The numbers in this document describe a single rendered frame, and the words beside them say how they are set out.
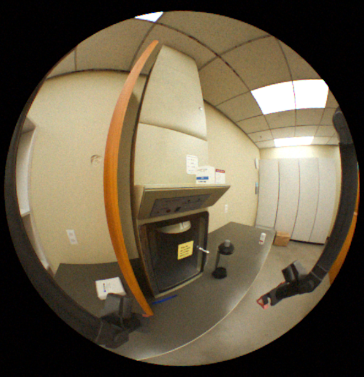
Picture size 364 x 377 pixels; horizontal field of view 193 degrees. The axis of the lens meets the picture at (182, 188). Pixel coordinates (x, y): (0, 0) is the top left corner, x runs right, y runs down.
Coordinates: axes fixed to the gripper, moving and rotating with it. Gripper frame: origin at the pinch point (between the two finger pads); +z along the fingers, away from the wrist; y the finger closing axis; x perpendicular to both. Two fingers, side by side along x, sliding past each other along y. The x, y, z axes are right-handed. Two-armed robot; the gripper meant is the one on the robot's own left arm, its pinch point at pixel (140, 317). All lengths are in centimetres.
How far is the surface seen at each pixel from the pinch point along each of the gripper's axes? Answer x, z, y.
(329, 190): -47, -17, -361
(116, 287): -10.3, 14.3, 19.2
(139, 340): 14.2, 4.5, 1.9
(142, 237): -28.9, -17.4, -3.2
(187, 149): -54, -38, -18
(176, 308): -4.0, 15.0, -12.7
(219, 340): 60, 86, -51
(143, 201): -29.4, -31.9, -6.8
